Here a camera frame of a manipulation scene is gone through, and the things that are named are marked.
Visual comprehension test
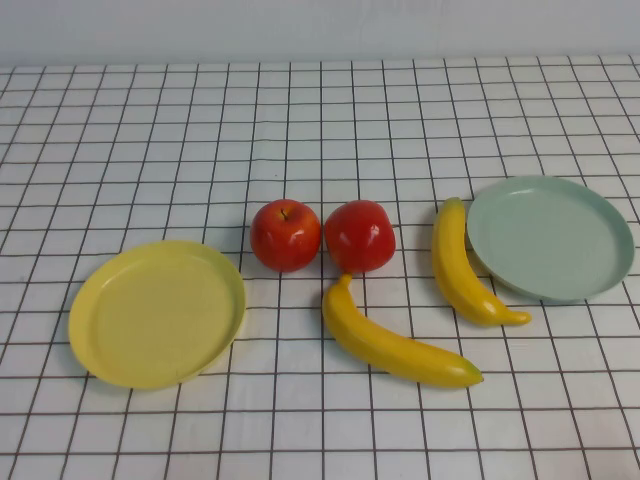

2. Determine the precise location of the yellow round plastic plate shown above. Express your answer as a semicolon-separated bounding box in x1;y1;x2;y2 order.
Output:
68;240;248;391

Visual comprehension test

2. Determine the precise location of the red apple with dark stem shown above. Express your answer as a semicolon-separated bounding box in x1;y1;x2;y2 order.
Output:
249;198;322;274

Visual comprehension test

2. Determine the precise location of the red apple without stem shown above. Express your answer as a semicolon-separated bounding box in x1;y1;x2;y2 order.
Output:
324;199;397;275

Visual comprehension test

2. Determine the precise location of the white grid-pattern tablecloth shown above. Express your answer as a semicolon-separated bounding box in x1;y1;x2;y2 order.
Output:
0;57;640;480

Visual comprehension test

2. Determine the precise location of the long yellow banana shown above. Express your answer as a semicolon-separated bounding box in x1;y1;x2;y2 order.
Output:
321;273;485;390

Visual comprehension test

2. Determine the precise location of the pale green round plate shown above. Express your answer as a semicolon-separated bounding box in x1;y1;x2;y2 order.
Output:
466;174;636;305

